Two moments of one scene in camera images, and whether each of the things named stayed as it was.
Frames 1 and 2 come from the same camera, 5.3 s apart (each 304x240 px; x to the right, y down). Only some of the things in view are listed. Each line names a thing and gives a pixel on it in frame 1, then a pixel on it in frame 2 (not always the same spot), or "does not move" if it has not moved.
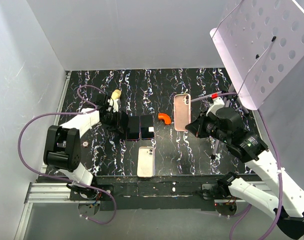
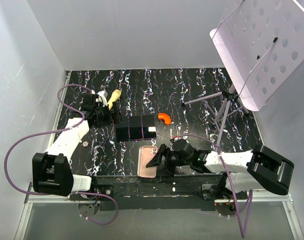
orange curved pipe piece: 164,116 does not move
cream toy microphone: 116,94 does not move
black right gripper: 197,127 -> 156,161
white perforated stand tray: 260,44 does not move
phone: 147,129 does not move
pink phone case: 182,111 -> 147,153
